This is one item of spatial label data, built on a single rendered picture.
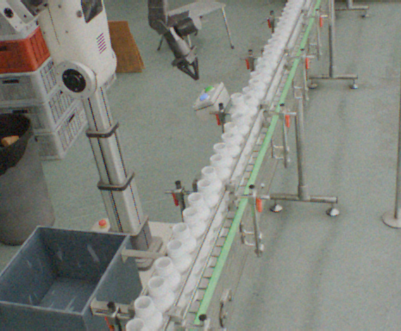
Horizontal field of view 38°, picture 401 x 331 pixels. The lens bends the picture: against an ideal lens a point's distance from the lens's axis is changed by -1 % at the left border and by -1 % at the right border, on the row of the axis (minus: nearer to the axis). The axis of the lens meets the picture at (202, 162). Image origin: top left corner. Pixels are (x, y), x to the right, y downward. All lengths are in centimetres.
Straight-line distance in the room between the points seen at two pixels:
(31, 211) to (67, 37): 147
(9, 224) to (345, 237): 180
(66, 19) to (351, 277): 172
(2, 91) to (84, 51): 199
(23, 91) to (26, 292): 228
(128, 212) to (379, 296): 118
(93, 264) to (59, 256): 12
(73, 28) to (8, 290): 88
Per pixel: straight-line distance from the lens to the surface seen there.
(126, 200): 243
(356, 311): 269
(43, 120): 398
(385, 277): 284
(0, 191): 320
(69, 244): 183
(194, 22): 187
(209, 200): 146
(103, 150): 232
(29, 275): 184
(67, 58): 212
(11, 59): 388
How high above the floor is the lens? 199
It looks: 32 degrees down
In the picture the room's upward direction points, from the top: 10 degrees counter-clockwise
